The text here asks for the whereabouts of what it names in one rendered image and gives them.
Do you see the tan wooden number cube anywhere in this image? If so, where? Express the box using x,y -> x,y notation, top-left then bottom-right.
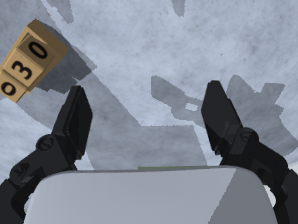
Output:
0,68 -> 29,103
3,34 -> 55,87

